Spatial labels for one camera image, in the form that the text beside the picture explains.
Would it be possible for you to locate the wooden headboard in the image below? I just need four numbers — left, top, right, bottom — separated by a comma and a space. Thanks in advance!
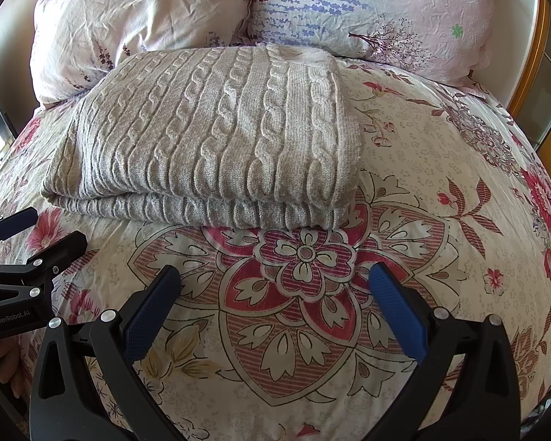
507, 0, 551, 148

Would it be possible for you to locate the beige cable-knit sweater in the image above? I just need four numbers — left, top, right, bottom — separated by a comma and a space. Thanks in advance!
41, 42, 365, 230

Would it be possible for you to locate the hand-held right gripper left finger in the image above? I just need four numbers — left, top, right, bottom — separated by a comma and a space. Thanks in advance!
29, 264, 187, 441

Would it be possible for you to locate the floral printed duvet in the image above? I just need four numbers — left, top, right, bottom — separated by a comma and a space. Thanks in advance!
0, 62, 551, 441

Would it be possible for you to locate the pink floral pillow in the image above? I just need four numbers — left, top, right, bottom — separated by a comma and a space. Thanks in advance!
30, 0, 258, 104

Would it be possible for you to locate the person's left hand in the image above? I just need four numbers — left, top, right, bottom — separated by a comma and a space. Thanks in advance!
0, 336, 29, 397

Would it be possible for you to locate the lavender print pillow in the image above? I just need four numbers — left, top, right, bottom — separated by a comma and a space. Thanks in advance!
245, 0, 506, 88

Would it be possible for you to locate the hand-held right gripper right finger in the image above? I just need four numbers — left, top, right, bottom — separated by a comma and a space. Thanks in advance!
363, 263, 522, 441

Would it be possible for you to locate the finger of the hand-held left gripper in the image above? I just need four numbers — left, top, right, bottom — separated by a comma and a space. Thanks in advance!
0, 232, 89, 306
0, 208, 38, 258

